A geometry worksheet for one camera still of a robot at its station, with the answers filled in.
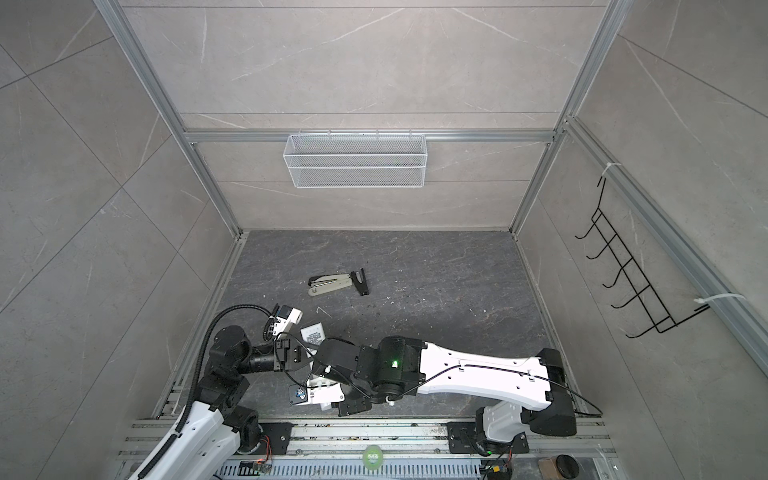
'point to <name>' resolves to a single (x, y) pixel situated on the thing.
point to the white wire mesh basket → (356, 160)
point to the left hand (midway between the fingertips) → (322, 352)
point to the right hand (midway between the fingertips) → (335, 383)
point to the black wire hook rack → (662, 318)
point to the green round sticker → (372, 457)
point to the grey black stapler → (322, 283)
